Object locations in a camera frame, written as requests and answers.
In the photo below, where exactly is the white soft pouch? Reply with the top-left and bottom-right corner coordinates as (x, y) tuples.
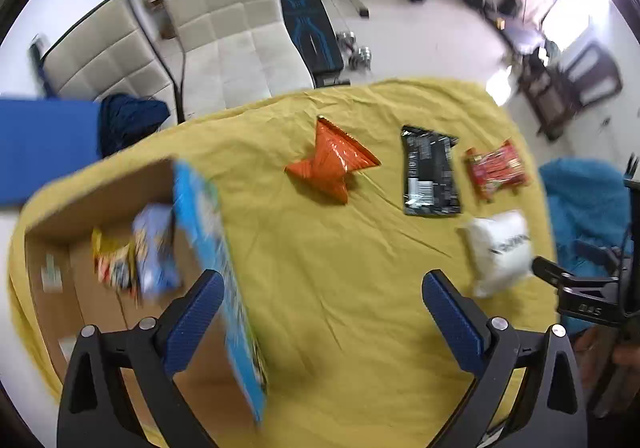
(457, 210), (534, 298)

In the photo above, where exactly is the red snack bag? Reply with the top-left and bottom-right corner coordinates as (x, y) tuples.
(464, 139), (529, 201)

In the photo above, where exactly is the light blue tissue pack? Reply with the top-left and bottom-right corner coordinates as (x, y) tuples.
(132, 203), (182, 301)

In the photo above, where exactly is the yellow snack bag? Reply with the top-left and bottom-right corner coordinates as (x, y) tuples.
(91, 228), (139, 298)

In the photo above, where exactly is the black snack bag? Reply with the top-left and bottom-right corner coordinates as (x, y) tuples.
(400, 125), (462, 217)

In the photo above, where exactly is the orange snack bag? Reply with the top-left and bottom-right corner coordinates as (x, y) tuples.
(284, 116), (381, 204)

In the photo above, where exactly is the person's right hand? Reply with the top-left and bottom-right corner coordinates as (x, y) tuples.
(573, 326), (639, 419)

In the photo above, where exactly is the teal blanket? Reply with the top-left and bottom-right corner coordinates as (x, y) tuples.
(537, 155), (634, 334)

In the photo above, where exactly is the cardboard box blue print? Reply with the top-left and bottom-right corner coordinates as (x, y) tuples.
(25, 159), (267, 435)

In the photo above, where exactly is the dark wooden chair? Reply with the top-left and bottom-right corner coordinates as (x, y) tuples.
(518, 42), (624, 142)

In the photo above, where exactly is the yellow tablecloth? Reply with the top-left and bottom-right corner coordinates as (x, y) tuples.
(8, 78), (555, 447)

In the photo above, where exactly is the blue mat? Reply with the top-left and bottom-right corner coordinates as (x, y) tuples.
(0, 97), (101, 206)

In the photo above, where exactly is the chrome dumbbell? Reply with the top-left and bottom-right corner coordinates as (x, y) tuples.
(335, 32), (372, 71)

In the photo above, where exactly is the dark blue cloth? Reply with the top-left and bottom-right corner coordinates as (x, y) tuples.
(98, 94), (170, 158)

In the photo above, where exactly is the black blue weight bench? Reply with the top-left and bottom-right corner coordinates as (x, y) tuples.
(281, 0), (350, 88)

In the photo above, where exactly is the white padded chair far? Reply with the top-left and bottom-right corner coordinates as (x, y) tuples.
(41, 0), (184, 124)

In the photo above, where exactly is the white padded chair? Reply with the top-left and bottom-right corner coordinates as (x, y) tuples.
(162, 0), (314, 119)
(41, 0), (184, 124)

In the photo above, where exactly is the white padded chair near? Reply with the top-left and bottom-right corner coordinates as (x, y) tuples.
(162, 0), (314, 119)

